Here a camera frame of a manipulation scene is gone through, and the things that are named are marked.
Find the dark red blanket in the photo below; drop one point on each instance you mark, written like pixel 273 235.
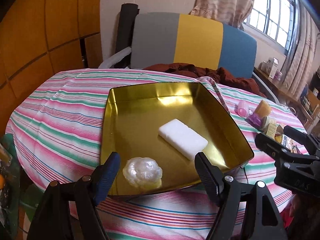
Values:
pixel 221 76

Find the beige patterned curtain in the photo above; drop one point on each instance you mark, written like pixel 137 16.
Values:
pixel 230 12

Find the wooden desk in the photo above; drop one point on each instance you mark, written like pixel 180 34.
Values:
pixel 306 109

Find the purple sachet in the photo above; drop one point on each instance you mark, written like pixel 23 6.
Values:
pixel 254 120

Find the clear plastic wrap ball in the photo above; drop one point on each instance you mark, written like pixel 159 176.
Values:
pixel 143 173

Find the window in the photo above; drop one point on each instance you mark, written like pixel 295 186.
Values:
pixel 274 19

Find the white box on desk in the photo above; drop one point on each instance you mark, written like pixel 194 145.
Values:
pixel 272 66

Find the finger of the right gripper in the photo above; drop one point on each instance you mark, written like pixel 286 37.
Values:
pixel 310 142
pixel 277 151

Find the wooden wardrobe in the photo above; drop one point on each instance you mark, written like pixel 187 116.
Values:
pixel 40 38

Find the gold metal tray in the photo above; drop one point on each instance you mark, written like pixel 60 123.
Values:
pixel 134 114

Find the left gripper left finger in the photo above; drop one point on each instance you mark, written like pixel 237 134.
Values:
pixel 52 216

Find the grey yellow blue headboard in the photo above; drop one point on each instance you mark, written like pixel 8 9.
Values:
pixel 166 37

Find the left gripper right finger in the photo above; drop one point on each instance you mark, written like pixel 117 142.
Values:
pixel 262 219

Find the cream green carton box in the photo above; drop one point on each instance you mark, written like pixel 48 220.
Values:
pixel 271 130

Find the black rolled mat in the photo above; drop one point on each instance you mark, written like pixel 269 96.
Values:
pixel 126 23

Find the striped bed sheet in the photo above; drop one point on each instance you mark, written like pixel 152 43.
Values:
pixel 57 132

